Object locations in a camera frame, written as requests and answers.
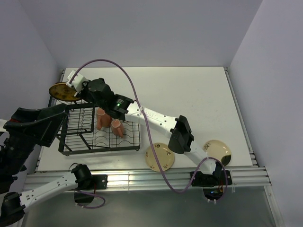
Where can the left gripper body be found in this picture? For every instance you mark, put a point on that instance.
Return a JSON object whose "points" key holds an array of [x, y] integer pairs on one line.
{"points": [[17, 151]]}

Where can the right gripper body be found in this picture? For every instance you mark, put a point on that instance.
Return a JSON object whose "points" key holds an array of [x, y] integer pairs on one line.
{"points": [[86, 94]]}

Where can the orange floral mug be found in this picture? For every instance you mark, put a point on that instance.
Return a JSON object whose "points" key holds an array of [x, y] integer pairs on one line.
{"points": [[103, 119]]}

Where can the yellow black patterned plate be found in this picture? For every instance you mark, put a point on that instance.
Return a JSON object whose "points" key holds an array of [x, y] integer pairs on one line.
{"points": [[62, 92]]}

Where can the cream plate with flowers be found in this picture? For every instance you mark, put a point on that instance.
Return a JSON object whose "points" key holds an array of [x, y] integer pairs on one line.
{"points": [[165, 156]]}

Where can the cream plate with branch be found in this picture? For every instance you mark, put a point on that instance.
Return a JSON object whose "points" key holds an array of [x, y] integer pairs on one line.
{"points": [[218, 150]]}

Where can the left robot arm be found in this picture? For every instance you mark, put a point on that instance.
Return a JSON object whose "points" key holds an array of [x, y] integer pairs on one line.
{"points": [[21, 190]]}

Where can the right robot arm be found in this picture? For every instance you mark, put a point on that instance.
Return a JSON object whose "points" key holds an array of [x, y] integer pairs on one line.
{"points": [[181, 139]]}

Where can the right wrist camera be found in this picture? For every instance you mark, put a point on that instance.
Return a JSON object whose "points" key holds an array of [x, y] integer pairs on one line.
{"points": [[75, 81]]}

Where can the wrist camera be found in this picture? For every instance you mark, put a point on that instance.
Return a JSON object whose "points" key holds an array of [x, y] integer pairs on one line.
{"points": [[2, 123], [75, 81]]}

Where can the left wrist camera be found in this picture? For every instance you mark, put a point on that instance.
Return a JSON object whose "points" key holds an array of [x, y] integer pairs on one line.
{"points": [[2, 123]]}

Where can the black wire dish rack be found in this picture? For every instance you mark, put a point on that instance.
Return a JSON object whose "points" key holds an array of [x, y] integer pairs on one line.
{"points": [[78, 134]]}

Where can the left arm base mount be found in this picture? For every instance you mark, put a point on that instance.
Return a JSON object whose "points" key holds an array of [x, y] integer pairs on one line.
{"points": [[82, 196]]}

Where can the aluminium table edge rail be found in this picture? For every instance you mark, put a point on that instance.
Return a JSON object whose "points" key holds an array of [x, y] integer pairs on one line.
{"points": [[143, 180]]}

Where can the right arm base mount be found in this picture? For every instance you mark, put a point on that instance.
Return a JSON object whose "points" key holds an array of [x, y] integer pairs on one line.
{"points": [[213, 185]]}

